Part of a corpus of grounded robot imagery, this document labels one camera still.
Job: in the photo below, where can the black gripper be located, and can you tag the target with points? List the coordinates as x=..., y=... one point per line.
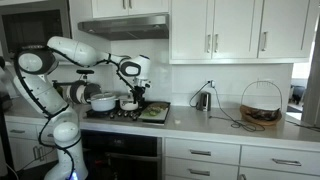
x=139, y=89

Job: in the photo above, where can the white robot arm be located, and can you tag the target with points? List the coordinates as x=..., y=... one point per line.
x=34, y=63

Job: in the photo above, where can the chopping board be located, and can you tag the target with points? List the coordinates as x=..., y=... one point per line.
x=160, y=117

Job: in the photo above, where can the white dutch oven pot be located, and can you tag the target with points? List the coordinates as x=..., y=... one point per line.
x=103, y=102

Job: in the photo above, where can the cream white saucepan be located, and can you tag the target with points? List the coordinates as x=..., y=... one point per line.
x=127, y=103

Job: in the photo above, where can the green vegetables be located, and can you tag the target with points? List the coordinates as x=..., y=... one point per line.
x=155, y=109

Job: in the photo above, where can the black gas cooktop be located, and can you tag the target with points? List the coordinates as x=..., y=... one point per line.
x=119, y=115

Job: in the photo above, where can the black built-in oven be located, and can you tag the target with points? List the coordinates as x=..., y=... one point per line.
x=118, y=156

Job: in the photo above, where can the stainless range hood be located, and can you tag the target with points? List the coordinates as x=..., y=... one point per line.
x=131, y=28

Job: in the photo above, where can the white lower drawers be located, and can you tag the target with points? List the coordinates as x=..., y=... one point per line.
x=201, y=160

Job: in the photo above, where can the white upper cabinets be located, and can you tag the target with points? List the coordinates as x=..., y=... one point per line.
x=226, y=31

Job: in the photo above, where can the built-in microwave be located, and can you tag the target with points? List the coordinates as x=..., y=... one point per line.
x=32, y=23

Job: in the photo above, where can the white wall outlet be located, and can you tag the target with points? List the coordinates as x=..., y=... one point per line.
x=211, y=83

